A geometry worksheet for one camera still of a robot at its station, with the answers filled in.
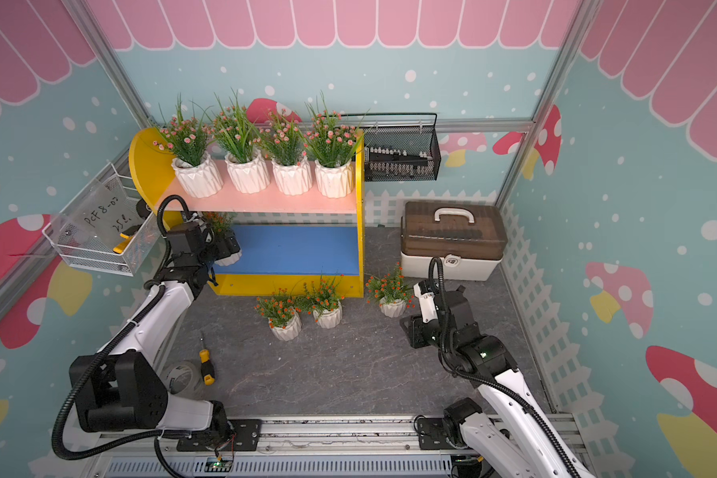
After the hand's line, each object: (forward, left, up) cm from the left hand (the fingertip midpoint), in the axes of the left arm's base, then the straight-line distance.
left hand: (219, 239), depth 85 cm
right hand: (-22, -53, -4) cm, 57 cm away
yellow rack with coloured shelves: (+6, -18, -9) cm, 21 cm away
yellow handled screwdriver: (-29, +3, -23) cm, 37 cm away
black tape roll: (+2, +18, +9) cm, 20 cm away
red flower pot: (-17, -19, -9) cm, 28 cm away
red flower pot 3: (-9, -50, -13) cm, 52 cm away
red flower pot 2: (-14, -31, -9) cm, 35 cm away
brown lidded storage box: (+5, -73, -3) cm, 73 cm away
